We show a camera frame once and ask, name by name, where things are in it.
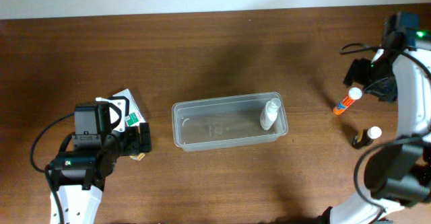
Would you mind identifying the small gold lid jar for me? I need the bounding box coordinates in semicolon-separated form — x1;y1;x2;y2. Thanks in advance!
130;153;145;161

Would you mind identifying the orange tube white cap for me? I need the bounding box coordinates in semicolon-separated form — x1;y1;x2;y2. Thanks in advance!
333;87;362;115

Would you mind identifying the dark bottle white cap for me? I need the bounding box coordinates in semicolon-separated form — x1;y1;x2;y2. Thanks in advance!
352;126;382;149

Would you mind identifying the white spray bottle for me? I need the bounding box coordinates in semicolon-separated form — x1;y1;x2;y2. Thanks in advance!
260;98;281;130

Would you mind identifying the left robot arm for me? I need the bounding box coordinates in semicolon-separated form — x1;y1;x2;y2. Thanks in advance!
44;102;152;223

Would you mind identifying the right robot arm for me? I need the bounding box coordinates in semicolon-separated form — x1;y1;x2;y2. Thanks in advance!
317;11;430;223

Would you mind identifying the clear plastic container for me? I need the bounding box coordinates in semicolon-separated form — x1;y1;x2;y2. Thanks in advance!
172;92;289;152

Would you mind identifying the white green sachet packet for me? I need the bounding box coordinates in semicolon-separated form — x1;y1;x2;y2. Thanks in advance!
114;89;145;126

